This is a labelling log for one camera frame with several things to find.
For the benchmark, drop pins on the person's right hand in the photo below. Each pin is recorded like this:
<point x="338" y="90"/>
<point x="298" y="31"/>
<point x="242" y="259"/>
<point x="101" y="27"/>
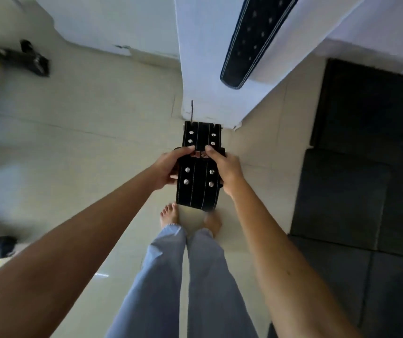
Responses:
<point x="229" y="170"/>

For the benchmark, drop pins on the person's left hand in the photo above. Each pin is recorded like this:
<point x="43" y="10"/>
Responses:
<point x="164" y="168"/>

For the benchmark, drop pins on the person's left thumb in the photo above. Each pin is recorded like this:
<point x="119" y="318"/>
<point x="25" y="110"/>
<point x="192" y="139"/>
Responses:
<point x="184" y="150"/>

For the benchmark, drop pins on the person's right thumb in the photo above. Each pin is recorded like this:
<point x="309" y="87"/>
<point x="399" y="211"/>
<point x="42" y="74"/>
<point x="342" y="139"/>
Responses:
<point x="213" y="153"/>

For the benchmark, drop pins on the person's right forearm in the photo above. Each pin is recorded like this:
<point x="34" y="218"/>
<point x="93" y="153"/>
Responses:
<point x="279" y="263"/>

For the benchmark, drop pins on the person's left forearm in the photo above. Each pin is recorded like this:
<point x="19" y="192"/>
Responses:
<point x="67" y="249"/>

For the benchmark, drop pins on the person's left foot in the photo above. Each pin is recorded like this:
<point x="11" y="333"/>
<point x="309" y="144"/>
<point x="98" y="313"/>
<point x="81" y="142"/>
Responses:
<point x="169" y="215"/>

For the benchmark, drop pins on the person's foot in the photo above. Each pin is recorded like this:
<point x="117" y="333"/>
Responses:
<point x="169" y="215"/>
<point x="213" y="223"/>

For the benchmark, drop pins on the person's right foot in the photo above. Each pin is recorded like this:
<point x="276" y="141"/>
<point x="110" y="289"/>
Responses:
<point x="213" y="223"/>

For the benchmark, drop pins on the black stitched hanging belt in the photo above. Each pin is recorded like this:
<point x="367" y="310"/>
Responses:
<point x="254" y="35"/>

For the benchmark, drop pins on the light blue jeans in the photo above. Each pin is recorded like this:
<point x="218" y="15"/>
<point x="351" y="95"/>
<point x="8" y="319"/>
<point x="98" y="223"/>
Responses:
<point x="173" y="288"/>

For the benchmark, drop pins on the black foam floor mat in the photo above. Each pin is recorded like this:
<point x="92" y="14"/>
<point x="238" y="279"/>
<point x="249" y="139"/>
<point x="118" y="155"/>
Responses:
<point x="356" y="193"/>

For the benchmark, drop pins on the black dumbbell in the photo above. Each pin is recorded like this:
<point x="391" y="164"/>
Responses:
<point x="28" y="59"/>

